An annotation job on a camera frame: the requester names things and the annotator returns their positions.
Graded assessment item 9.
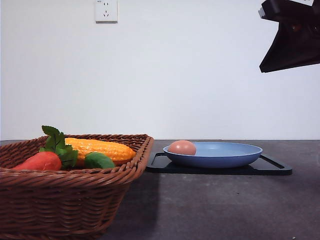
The second gripper black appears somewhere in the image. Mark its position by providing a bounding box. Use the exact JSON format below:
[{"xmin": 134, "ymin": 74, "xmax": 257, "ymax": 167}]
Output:
[{"xmin": 258, "ymin": 0, "xmax": 320, "ymax": 73}]

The blue plate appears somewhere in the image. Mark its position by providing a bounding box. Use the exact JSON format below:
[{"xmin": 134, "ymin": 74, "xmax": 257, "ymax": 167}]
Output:
[{"xmin": 163, "ymin": 142, "xmax": 263, "ymax": 169}]

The pink brown egg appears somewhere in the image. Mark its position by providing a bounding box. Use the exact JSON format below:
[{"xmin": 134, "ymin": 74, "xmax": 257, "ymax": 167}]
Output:
[{"xmin": 168, "ymin": 140, "xmax": 197, "ymax": 156}]

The brown wicker basket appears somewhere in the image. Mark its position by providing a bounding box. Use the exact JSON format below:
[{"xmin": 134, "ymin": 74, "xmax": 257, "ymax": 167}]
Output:
[{"xmin": 0, "ymin": 134, "xmax": 154, "ymax": 240}]

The black tray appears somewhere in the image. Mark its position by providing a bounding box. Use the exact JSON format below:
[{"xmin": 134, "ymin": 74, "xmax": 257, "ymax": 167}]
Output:
[{"xmin": 146, "ymin": 152, "xmax": 292, "ymax": 175}]

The yellow toy corn cob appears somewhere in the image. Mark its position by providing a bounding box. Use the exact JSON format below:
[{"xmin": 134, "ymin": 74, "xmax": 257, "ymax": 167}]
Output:
[{"xmin": 64, "ymin": 138, "xmax": 136, "ymax": 162}]

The green toy vegetable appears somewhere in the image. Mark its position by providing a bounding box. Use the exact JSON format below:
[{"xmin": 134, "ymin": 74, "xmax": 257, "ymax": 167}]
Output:
[{"xmin": 84, "ymin": 152, "xmax": 115, "ymax": 169}]

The orange toy carrot with leaves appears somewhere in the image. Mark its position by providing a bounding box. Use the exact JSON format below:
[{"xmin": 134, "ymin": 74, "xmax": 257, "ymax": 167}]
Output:
[{"xmin": 13, "ymin": 125, "xmax": 78, "ymax": 171}]

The white wall socket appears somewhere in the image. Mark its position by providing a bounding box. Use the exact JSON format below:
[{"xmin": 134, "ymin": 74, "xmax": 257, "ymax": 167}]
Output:
[{"xmin": 94, "ymin": 0, "xmax": 118, "ymax": 24}]

